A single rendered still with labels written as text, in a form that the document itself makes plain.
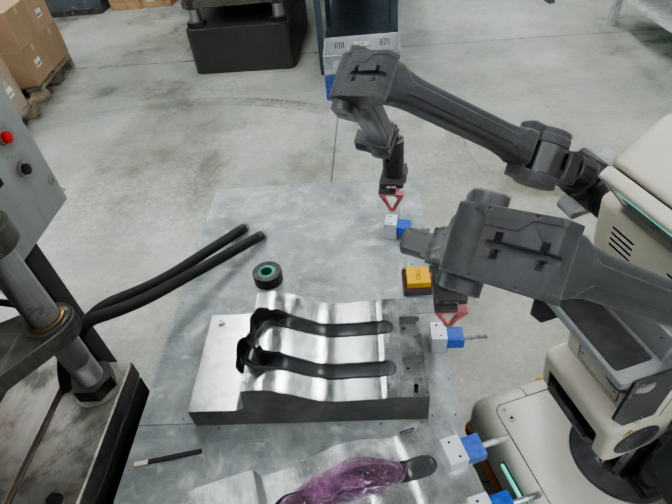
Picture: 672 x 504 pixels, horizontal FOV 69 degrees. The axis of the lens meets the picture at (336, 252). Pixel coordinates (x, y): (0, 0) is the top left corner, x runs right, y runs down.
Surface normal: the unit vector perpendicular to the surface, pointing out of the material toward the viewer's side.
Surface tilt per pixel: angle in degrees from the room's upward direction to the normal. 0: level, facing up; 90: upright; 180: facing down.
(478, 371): 0
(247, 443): 0
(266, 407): 90
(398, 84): 62
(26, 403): 0
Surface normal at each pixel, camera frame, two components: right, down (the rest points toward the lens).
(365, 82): -0.68, -0.18
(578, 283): 0.37, 0.15
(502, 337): -0.09, -0.73
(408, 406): -0.01, 0.68
